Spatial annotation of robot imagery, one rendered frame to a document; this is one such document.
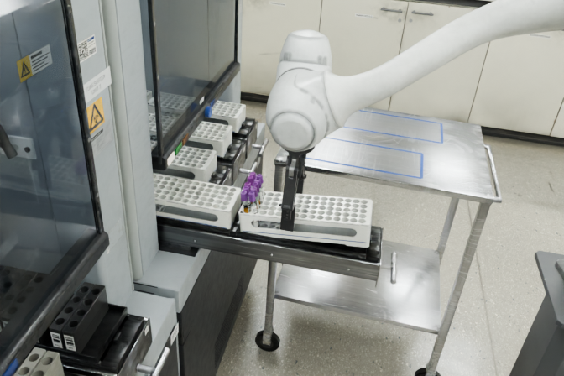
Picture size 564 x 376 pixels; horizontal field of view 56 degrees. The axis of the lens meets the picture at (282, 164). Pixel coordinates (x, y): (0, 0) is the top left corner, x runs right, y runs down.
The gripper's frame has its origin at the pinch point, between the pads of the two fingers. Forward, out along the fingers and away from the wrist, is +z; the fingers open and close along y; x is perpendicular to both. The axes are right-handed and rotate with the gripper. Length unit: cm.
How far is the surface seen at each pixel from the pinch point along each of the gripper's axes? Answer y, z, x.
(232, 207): -3.2, 0.4, 13.4
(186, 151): 17.9, 0.6, 32.0
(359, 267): -6.8, 7.9, -17.3
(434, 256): 65, 59, -48
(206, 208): -5.0, 0.5, 18.8
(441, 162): 41, 5, -37
